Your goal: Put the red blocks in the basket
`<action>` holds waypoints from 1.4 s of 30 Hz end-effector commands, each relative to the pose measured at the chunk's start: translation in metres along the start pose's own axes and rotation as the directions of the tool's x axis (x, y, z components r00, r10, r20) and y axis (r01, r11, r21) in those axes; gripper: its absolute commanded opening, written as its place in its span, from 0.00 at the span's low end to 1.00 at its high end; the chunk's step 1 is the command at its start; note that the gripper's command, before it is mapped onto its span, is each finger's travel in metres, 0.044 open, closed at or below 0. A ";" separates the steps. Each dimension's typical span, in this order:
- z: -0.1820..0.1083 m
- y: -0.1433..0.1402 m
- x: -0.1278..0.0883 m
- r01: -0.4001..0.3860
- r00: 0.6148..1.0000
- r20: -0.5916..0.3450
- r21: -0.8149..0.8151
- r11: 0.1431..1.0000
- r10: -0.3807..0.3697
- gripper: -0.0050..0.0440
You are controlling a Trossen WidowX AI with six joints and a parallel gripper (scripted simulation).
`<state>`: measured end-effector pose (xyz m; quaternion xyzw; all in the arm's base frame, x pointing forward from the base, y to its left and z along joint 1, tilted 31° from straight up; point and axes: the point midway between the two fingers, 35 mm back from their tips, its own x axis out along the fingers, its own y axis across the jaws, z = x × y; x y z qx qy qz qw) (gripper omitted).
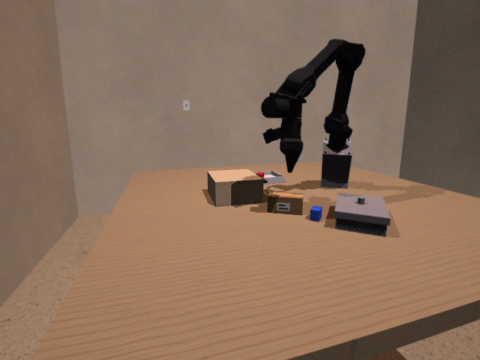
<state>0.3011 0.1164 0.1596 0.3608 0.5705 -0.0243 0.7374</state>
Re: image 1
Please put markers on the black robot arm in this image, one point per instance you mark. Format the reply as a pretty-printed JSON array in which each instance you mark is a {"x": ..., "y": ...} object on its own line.
[{"x": 299, "y": 84}]

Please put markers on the blue block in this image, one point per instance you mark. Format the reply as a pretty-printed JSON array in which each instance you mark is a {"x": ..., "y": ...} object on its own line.
[{"x": 315, "y": 213}]

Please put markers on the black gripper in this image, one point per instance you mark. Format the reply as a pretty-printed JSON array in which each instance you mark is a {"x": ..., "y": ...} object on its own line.
[{"x": 292, "y": 145}]

